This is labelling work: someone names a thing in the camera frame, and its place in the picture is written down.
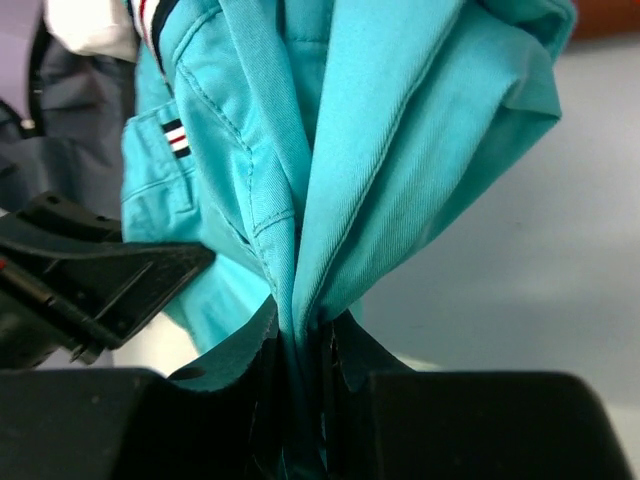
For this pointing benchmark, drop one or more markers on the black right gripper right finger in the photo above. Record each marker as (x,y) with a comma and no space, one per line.
(384,420)

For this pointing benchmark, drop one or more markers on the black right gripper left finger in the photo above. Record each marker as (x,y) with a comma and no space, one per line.
(215,418)

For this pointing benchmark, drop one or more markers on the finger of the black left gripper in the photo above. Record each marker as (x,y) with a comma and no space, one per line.
(69,281)

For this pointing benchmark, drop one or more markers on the pink and teal suitcase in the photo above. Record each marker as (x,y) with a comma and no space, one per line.
(70,142)

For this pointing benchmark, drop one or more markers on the white drawstring bag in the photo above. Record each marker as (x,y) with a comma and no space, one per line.
(92,28)

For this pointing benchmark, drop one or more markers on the teal shorts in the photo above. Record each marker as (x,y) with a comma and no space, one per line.
(317,145)

